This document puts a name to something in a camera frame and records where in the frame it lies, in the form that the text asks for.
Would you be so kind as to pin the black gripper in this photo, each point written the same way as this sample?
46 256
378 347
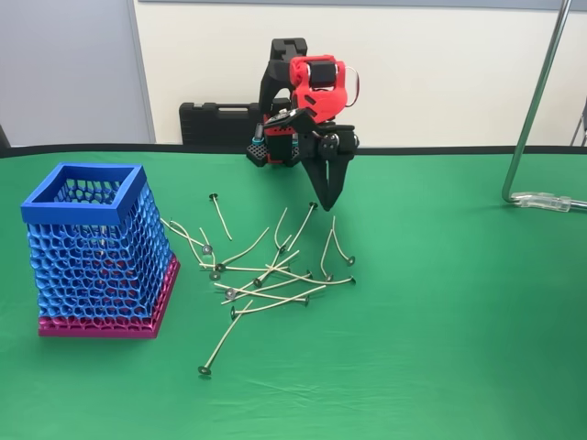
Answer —
331 161

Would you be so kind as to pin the cream candle wick metal tab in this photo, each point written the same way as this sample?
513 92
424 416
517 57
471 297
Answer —
351 260
173 223
205 370
306 300
313 205
353 279
243 269
219 267
258 282
206 249
214 196
309 275
229 292
233 312
329 277
214 275
282 249

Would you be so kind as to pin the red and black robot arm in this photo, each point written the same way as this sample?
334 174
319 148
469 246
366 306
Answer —
321 98

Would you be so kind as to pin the blue and magenta lattice basket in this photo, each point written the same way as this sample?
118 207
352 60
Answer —
73 213

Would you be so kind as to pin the teal grey clamp knob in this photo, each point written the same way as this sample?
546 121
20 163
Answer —
259 135

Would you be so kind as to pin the black plastic tool case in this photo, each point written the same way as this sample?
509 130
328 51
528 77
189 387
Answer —
211 124

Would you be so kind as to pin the green cloth with black edge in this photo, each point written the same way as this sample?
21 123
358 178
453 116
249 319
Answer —
413 321

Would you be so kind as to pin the clear plastic clamp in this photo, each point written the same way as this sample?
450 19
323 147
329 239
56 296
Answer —
541 201

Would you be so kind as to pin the chrome stand pole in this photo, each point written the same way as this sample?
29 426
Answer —
533 105

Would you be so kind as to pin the grey partition panel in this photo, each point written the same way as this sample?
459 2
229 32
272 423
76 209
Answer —
69 69

